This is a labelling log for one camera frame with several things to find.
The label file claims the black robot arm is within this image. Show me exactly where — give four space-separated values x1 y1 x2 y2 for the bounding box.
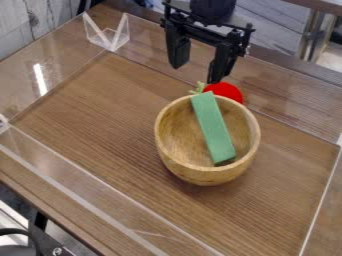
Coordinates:
160 0 255 83

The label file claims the red fruit with green stem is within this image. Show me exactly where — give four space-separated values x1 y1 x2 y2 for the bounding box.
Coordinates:
190 82 243 104

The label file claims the black cable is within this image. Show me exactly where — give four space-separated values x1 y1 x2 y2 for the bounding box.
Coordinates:
0 227 39 256

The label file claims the wooden bowl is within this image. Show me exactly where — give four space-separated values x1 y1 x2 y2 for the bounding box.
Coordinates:
154 95 261 186

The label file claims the black table leg clamp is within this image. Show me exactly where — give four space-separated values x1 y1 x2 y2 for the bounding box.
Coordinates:
28 212 75 256

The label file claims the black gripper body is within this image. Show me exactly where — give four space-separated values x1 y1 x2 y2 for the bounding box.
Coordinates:
162 0 255 56

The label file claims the metal table frame background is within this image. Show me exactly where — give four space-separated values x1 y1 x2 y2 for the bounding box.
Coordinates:
283 0 342 62

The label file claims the clear acrylic tray wall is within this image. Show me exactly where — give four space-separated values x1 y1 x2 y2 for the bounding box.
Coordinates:
0 115 223 256

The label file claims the clear acrylic corner bracket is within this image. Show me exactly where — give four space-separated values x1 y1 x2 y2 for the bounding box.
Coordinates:
82 13 130 52

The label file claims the green rectangular block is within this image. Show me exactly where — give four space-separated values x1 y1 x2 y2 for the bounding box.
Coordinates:
191 92 237 166

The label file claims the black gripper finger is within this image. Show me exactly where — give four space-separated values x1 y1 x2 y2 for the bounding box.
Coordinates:
166 24 191 69
207 43 239 84

